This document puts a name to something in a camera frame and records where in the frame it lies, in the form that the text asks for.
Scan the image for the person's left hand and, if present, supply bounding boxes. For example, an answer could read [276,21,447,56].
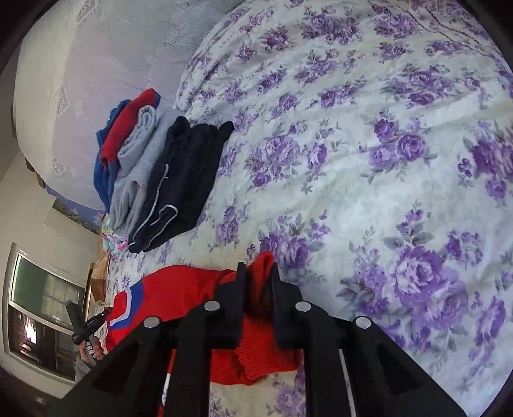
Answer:
[79,339,105,362]

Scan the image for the window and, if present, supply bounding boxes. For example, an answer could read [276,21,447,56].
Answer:
[2,242,91,381]

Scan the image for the blue printed mattress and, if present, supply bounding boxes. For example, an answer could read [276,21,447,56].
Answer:
[42,180,105,235]

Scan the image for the red blue white sweater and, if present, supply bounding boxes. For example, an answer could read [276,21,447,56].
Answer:
[105,252,305,417]

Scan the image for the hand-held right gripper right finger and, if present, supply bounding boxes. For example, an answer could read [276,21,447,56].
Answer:
[270,265,467,417]

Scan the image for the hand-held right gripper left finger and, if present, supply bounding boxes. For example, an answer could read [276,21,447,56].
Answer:
[48,261,247,417]

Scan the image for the folded grey pants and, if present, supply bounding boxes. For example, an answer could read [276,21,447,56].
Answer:
[109,105,179,237]

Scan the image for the folded blue red pants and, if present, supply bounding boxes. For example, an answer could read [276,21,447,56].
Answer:
[95,88,162,205]

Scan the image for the cardboard box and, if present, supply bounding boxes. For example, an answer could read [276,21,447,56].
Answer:
[24,156,46,189]

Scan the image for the white lace cover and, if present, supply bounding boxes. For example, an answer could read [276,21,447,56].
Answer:
[10,0,237,213]

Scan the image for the folded pink floral blanket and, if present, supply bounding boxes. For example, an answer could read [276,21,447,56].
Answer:
[100,222,131,257]

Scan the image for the folded dark navy pants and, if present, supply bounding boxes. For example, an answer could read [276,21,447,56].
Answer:
[128,116,235,254]

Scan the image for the tan pillow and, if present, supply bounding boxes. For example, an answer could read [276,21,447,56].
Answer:
[90,252,111,305]

